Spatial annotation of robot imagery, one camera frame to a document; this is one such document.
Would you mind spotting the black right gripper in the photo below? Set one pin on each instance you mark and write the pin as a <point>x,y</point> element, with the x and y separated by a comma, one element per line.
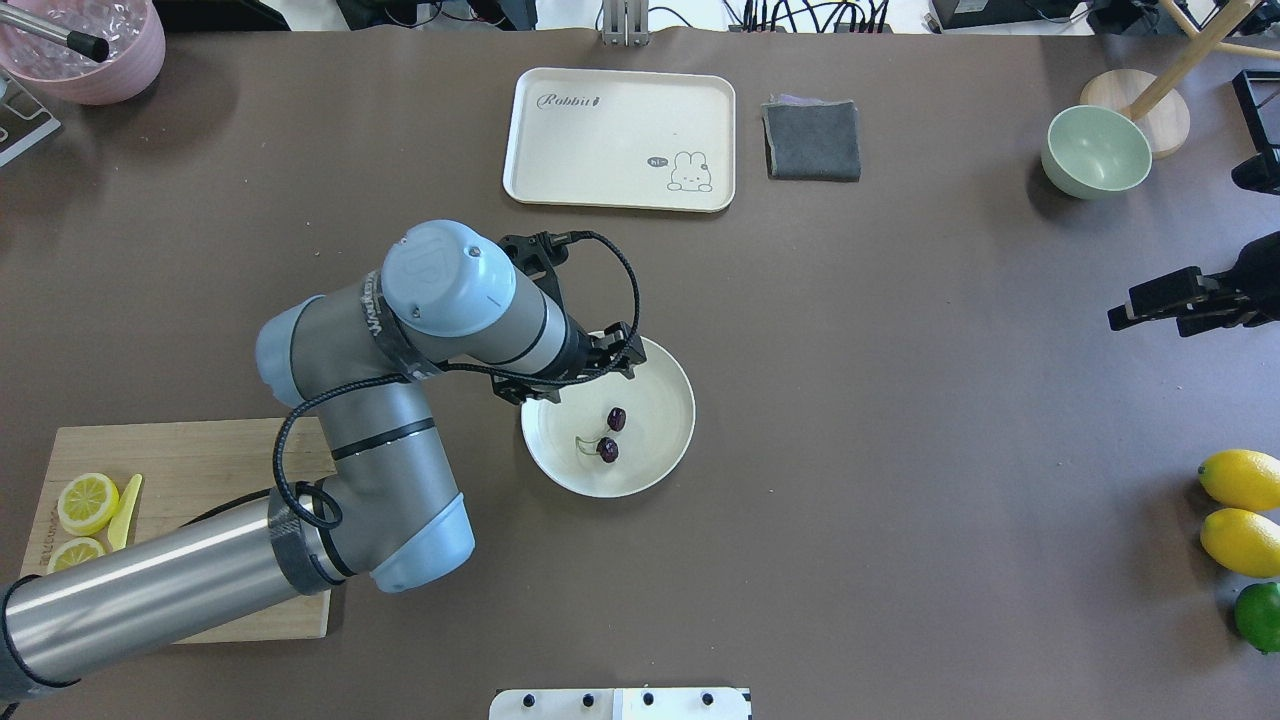
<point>1222,296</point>

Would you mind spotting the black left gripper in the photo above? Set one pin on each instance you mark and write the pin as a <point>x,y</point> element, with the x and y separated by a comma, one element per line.
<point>583,355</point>

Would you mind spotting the dark red cherry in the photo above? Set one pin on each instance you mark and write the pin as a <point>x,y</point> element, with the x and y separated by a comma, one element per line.
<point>604,448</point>
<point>616,419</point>

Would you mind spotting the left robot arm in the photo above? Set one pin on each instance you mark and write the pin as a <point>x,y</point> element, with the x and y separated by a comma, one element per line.
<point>360,483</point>

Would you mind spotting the cream serving tray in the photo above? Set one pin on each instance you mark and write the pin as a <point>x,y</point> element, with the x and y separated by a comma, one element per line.
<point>622,139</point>

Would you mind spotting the white round plate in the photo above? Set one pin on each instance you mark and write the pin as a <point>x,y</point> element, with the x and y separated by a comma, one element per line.
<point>617,436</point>

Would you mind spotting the light green bowl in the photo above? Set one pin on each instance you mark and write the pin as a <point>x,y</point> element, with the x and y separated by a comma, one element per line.
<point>1091,153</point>

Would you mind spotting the wooden cup tree stand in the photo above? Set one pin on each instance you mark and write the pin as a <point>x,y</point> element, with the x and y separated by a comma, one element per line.
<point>1152,101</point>

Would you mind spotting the yellow lemon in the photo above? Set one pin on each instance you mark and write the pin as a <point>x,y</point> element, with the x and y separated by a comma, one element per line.
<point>1242,541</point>
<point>1242,479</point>

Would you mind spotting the grey folded cloth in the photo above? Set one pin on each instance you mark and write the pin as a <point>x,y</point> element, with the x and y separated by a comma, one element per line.
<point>808,139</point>

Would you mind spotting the green lime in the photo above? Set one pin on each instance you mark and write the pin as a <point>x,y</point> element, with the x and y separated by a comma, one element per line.
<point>1256,616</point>

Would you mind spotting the bamboo cutting board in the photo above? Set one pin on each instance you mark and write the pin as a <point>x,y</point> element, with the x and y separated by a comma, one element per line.
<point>187,467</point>

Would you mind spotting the yellow plastic knife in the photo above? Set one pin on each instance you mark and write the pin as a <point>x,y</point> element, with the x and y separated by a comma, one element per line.
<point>120,525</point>

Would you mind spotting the lemon slice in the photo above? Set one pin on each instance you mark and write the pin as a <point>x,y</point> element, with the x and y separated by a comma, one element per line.
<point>87,504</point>
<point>74,552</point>

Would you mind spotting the pink bowl with ice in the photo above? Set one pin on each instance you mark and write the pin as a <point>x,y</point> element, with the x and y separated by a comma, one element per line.
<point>137,51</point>

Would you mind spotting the metal muddler tool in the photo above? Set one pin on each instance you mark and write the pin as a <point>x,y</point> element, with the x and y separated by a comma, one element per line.
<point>93,47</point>

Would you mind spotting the aluminium frame post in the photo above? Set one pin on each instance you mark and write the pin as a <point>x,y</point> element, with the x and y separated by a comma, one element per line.
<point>625,23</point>

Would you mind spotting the white wire cup rack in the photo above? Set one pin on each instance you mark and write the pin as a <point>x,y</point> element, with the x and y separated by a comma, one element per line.
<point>25,121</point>

